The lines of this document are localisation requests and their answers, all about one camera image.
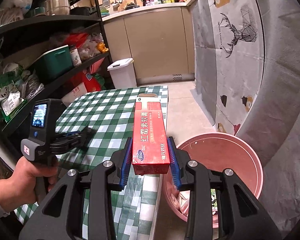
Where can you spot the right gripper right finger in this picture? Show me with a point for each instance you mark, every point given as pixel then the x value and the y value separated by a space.
pixel 175 170

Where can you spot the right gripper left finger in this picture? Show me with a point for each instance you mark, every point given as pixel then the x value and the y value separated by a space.
pixel 126 161

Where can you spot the red medicine box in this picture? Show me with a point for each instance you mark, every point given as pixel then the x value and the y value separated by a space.
pixel 149 149

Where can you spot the pink plastic bucket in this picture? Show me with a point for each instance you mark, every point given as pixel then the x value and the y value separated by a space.
pixel 230 166

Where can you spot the green panda snack packet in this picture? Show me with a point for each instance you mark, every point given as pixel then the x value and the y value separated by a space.
pixel 214 201

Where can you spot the white pedal trash bin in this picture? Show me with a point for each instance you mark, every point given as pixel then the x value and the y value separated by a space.
pixel 122 73

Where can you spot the beige kitchen cabinet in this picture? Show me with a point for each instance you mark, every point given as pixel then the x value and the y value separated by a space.
pixel 159 39

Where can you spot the person's left hand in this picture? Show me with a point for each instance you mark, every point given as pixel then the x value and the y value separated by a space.
pixel 19 188

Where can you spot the green white checkered tablecloth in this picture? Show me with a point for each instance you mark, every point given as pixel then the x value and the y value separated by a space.
pixel 111 114

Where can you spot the clear plastic bag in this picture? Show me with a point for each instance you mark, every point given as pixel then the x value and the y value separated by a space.
pixel 31 87

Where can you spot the green white food package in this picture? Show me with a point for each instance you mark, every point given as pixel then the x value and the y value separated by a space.
pixel 10 96

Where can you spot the white printed bag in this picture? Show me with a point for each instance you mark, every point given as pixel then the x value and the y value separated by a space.
pixel 78 91

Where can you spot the red orange bag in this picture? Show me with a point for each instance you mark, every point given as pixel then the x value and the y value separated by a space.
pixel 91 84

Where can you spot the green plastic storage box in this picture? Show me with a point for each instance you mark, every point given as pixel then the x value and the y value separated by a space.
pixel 53 63

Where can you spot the white labelled jar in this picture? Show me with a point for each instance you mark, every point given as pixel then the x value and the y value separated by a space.
pixel 75 57

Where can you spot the black metal storage shelf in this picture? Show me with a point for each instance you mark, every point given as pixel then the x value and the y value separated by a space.
pixel 26 32

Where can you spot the yellow toy figure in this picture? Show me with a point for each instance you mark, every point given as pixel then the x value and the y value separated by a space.
pixel 101 47

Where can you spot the stainless steel pot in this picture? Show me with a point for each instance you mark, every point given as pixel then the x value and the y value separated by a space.
pixel 56 7

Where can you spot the grey deer print cloth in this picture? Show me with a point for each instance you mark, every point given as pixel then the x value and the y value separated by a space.
pixel 247 71

